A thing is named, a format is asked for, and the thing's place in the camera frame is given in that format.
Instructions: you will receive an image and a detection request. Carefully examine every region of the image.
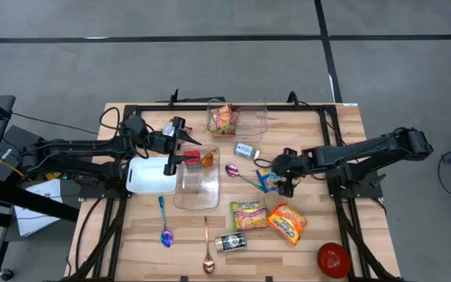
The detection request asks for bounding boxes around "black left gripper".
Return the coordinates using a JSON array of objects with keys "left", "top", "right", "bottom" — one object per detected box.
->
[{"left": 146, "top": 116, "right": 203, "bottom": 176}]

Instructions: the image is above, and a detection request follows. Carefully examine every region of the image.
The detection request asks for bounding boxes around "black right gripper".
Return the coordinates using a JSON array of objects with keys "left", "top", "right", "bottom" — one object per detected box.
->
[{"left": 271, "top": 147, "right": 317, "bottom": 198}]

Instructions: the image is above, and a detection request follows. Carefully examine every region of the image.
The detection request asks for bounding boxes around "small red box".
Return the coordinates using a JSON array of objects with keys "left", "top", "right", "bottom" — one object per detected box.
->
[{"left": 184, "top": 150, "right": 202, "bottom": 170}]

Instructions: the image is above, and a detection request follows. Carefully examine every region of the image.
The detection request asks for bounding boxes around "orange taco seasoning packet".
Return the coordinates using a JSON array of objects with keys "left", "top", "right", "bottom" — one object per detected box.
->
[{"left": 200, "top": 150, "right": 217, "bottom": 168}]

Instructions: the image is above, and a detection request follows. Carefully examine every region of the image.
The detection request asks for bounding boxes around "blue ramen packet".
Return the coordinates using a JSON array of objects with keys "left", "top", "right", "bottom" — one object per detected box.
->
[{"left": 255, "top": 168, "right": 283, "bottom": 193}]

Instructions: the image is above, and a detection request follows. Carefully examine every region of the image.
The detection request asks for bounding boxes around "pink and green ramen packet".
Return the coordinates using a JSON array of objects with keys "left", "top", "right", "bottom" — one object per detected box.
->
[
  {"left": 209, "top": 104, "right": 230, "bottom": 136},
  {"left": 229, "top": 199, "right": 269, "bottom": 232}
]

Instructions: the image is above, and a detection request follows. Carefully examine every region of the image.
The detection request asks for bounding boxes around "white-capped bagel seasoning jar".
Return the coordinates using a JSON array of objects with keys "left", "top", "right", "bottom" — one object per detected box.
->
[{"left": 233, "top": 143, "right": 261, "bottom": 161}]

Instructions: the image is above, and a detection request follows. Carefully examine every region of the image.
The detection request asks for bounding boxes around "pink spoon with teal handle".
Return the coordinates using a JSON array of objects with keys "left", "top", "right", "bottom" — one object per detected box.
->
[{"left": 225, "top": 163, "right": 268, "bottom": 193}]

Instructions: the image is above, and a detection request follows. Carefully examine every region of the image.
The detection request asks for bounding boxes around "blue iridescent spoon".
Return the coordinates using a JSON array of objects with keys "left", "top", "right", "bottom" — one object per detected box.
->
[{"left": 157, "top": 195, "right": 175, "bottom": 248}]

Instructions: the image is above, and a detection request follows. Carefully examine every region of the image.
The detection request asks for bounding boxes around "gold-lidded seasoning jar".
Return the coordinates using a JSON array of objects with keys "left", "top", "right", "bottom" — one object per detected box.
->
[{"left": 214, "top": 232, "right": 248, "bottom": 253}]

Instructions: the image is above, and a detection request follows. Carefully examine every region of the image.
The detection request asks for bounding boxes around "copper metal spoon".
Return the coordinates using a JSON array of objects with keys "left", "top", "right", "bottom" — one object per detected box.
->
[{"left": 203, "top": 216, "right": 215, "bottom": 274}]

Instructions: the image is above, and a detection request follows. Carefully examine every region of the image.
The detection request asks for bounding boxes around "narrow clear plastic bin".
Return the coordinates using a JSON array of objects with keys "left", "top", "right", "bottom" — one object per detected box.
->
[{"left": 173, "top": 144, "right": 222, "bottom": 212}]

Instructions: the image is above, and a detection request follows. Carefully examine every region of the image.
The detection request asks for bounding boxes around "white plastic tray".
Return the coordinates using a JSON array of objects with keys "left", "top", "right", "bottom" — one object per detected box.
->
[{"left": 126, "top": 157, "right": 178, "bottom": 196}]

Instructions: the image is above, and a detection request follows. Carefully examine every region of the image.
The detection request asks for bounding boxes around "wide clear plastic bin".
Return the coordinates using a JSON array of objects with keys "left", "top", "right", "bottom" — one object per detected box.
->
[{"left": 206, "top": 98, "right": 269, "bottom": 143}]

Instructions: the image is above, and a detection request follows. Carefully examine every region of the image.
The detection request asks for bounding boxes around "red and black bowl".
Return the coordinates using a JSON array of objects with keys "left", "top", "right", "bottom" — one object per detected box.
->
[{"left": 317, "top": 242, "right": 352, "bottom": 279}]

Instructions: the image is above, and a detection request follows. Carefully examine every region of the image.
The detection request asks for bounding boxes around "white paper sheet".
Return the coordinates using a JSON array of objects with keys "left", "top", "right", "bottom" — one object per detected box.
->
[{"left": 13, "top": 179, "right": 64, "bottom": 237}]

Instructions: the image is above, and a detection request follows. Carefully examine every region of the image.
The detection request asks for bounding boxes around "black equipment box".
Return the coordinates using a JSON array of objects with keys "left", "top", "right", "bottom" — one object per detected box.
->
[{"left": 0, "top": 125, "right": 42, "bottom": 181}]

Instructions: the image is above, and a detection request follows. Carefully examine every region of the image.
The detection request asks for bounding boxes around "black metal table frame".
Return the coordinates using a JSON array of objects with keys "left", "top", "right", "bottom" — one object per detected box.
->
[{"left": 64, "top": 102, "right": 406, "bottom": 282}]

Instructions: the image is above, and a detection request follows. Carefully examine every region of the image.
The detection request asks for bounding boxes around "black cable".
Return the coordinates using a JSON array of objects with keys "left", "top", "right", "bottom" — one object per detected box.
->
[{"left": 287, "top": 91, "right": 308, "bottom": 107}]

